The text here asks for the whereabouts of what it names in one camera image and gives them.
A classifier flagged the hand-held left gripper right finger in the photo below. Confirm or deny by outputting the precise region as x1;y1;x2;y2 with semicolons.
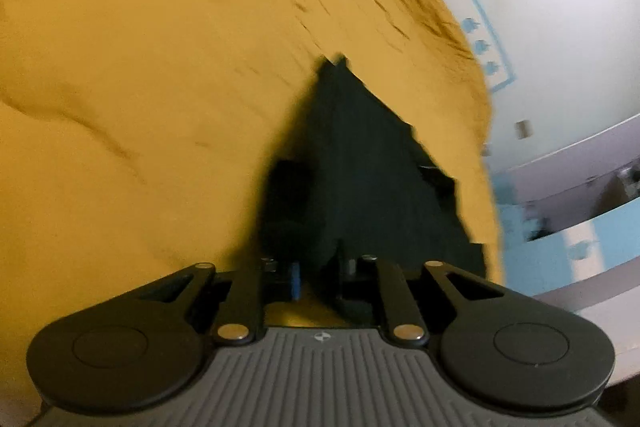
342;254;504;344

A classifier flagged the white and blue headboard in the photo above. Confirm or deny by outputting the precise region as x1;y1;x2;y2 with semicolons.
360;0;517;95

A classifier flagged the yellow quilt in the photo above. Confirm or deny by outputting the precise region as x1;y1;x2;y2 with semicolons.
0;0;506;423

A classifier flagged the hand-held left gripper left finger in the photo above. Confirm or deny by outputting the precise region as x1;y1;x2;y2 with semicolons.
132;256;302;344

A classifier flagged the black long-sleeve sweater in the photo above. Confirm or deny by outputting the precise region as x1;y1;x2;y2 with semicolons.
227;53;488;328

